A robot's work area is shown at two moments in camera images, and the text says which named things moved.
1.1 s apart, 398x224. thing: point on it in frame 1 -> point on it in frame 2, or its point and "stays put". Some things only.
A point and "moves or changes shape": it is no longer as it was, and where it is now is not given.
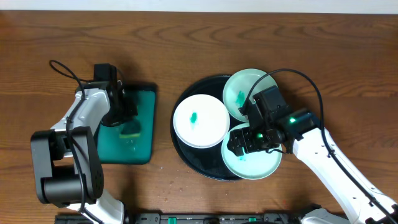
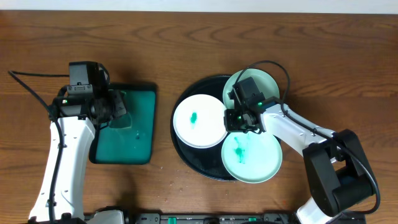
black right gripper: (241, 140) -> (233, 121)
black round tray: (206, 162) stays put
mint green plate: (253, 165) stays put
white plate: (201, 121) stays put
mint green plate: (237, 86) stays put
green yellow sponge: (130, 129) moves or changes shape
